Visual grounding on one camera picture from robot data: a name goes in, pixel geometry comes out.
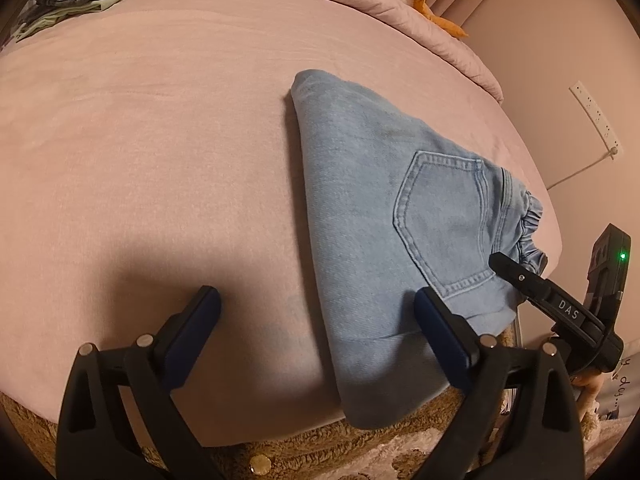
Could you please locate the person's right hand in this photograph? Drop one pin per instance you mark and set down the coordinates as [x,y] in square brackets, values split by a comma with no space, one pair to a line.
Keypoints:
[587,387]

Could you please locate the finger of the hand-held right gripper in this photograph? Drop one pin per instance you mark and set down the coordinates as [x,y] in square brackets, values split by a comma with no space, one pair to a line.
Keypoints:
[535,287]

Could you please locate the white printed cloth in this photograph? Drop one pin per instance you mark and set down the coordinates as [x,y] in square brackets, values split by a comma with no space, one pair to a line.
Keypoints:
[612,400]

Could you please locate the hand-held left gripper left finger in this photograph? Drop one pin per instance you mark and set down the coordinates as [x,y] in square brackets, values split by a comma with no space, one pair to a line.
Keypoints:
[195,340]

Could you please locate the light blue denim pants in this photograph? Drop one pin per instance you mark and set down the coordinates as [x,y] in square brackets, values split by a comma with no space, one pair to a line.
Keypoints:
[375,210]

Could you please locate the pink bed sheet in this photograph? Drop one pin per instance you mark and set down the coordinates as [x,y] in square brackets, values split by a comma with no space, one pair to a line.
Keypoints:
[150,160]

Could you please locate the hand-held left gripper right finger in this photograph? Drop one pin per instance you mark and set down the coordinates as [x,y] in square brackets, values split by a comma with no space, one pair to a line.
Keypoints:
[440,340]

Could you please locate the white power strip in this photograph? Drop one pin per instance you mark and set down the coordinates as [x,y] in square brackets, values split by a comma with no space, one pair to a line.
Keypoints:
[595,115]

